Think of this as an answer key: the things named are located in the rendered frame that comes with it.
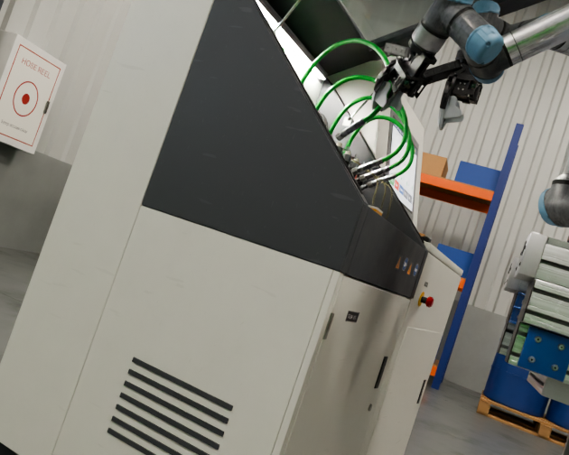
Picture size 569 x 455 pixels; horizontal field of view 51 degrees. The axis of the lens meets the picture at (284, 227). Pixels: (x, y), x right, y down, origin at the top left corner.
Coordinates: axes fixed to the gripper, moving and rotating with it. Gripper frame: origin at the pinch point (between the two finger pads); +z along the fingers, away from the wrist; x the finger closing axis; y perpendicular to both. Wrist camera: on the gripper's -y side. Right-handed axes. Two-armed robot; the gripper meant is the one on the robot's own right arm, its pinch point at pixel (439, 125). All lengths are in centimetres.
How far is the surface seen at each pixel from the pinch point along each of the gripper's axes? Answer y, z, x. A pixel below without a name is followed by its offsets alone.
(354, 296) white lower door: 0, 51, -20
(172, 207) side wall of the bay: -48, 44, -34
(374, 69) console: -39, -26, 36
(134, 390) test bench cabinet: -41, 90, -34
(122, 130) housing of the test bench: -73, 29, -34
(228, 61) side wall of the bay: -47, 5, -34
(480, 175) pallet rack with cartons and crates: -88, -113, 524
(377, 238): -0.4, 35.8, -17.4
